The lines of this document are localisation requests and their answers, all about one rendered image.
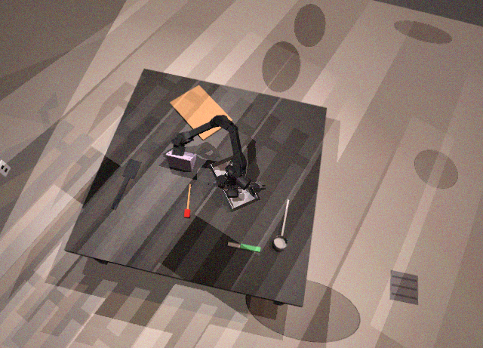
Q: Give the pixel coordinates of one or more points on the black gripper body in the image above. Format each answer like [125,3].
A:
[232,192]

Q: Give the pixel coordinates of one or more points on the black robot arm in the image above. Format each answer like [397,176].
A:
[238,160]

